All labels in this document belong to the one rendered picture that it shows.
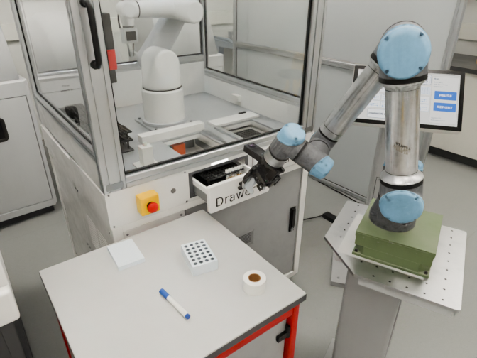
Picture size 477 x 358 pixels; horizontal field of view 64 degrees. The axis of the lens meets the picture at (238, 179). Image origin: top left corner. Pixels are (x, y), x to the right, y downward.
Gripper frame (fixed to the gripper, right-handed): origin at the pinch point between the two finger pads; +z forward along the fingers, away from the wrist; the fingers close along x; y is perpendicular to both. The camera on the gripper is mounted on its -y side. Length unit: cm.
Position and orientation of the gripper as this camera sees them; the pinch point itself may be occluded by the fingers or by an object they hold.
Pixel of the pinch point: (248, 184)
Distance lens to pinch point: 141.2
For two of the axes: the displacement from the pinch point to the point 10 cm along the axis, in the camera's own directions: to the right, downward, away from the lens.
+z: -3.5, 5.1, 7.9
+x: 8.0, -2.8, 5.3
